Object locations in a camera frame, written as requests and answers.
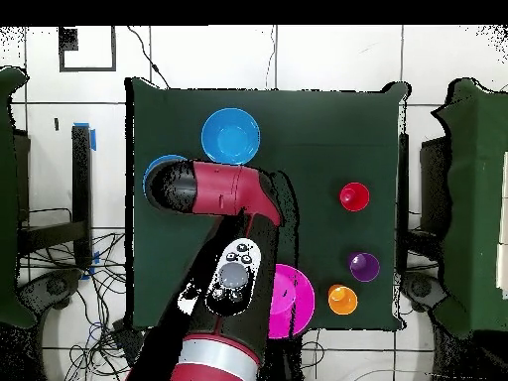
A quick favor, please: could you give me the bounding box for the large blue bowl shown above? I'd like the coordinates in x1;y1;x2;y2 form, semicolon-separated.
200;107;262;167
142;154;189;199

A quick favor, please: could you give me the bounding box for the dark green tablecloth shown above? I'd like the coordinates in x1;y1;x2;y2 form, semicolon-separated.
124;76;412;332

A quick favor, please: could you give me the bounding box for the pink bowl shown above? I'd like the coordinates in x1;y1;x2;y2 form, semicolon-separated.
268;263;317;339

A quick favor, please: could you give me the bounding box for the red cup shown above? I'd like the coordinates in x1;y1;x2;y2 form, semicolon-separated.
338;182;371;212

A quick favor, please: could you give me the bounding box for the purple cup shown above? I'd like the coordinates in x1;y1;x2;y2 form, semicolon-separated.
347;251;381;284

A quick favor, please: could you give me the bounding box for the orange cup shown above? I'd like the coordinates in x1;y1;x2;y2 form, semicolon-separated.
327;284;359;317

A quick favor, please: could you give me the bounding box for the black stand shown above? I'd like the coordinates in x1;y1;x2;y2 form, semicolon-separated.
17;124;94;267

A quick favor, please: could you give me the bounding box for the black power adapter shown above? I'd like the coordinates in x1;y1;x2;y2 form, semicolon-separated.
112;320;146;368

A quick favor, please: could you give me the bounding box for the black chair base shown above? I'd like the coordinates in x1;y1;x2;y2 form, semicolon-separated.
17;268;84;318
400;271;449;313

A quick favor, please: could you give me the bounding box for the green covered side table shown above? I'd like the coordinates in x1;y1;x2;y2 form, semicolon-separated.
431;77;508;338
0;64;37;328

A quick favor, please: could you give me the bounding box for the tangle of black cables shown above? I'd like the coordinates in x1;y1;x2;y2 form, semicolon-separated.
19;231;132;381

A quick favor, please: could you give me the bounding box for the thin black floor cable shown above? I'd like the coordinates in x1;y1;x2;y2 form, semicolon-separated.
126;25;172;89

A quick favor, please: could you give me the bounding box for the black floor frame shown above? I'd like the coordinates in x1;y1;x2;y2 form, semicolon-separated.
58;25;117;73

